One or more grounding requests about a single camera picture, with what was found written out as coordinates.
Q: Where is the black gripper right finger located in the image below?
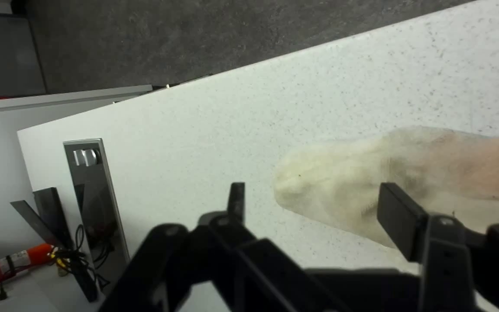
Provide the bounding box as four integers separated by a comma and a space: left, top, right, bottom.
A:
377, 182, 499, 312

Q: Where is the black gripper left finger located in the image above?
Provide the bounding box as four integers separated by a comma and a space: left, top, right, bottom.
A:
100, 182, 344, 312

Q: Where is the beige cloth towel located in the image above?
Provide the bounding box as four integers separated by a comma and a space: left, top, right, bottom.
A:
275, 127, 499, 245

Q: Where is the orange handled tool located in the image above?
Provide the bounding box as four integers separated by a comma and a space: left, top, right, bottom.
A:
0, 243, 55, 283

